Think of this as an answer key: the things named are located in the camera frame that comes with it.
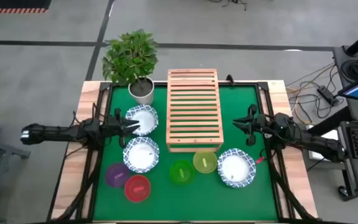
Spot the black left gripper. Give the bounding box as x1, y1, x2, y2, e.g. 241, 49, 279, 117
104, 108, 141, 149

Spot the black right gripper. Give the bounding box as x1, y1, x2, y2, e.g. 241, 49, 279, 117
232, 104, 275, 146

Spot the blue patterned paper bowl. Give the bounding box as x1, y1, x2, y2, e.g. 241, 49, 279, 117
217, 147, 257, 189
122, 136, 160, 174
125, 104, 160, 137

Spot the purple plastic bowl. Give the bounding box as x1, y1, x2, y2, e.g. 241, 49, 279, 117
105, 162, 131, 189

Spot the yellow plastic bowl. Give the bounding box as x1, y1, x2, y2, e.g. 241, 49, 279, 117
192, 151, 219, 174

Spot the red plastic cup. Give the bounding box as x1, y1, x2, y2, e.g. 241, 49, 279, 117
124, 174, 152, 203

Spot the green plastic bowl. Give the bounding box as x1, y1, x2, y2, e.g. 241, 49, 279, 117
169, 159, 195, 185

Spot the slatted wooden shelf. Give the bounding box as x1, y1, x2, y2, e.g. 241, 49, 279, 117
165, 68, 224, 153

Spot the white plant pot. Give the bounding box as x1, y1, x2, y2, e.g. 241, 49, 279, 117
128, 77, 155, 106

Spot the green leafy plant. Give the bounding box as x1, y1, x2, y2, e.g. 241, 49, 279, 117
101, 29, 160, 86

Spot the black power strip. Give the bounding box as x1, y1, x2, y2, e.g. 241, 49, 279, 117
317, 85, 339, 107

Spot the green table mat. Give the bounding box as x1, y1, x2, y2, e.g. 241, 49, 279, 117
92, 84, 279, 222

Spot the white paper sheet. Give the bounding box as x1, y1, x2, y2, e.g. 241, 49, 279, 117
305, 123, 343, 162

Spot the grey equipment cart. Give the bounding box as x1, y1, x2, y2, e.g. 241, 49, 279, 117
333, 45, 358, 202

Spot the black mat with hazard stripes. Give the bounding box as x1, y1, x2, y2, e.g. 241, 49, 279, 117
0, 0, 52, 14

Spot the yellow floor cable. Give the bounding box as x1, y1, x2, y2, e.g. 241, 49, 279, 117
286, 63, 336, 125

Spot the black floor cable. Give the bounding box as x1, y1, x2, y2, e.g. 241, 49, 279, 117
287, 65, 345, 119

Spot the tangled black cable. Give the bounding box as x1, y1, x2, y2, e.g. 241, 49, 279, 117
208, 0, 248, 12

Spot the coiled black cable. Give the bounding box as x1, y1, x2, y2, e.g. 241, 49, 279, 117
341, 58, 358, 81

